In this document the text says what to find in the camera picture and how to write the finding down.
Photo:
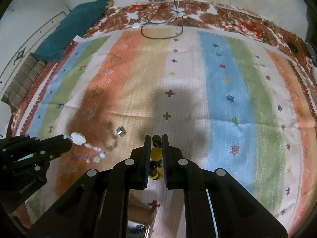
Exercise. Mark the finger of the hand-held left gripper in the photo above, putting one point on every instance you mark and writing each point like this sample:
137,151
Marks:
49,140
57,150

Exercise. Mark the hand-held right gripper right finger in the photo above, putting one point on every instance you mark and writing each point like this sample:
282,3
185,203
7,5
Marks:
165,163

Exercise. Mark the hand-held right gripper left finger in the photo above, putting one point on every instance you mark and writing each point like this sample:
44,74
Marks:
147,158

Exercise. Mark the small silver metal piece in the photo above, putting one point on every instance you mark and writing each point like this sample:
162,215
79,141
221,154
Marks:
120,131

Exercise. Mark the striped pastel blanket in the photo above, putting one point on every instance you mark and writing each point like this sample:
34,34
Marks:
223,91

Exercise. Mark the teal pillow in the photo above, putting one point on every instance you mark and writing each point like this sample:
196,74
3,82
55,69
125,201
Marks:
71,24

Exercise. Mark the brown floral bed sheet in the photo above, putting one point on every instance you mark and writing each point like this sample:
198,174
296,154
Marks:
198,10

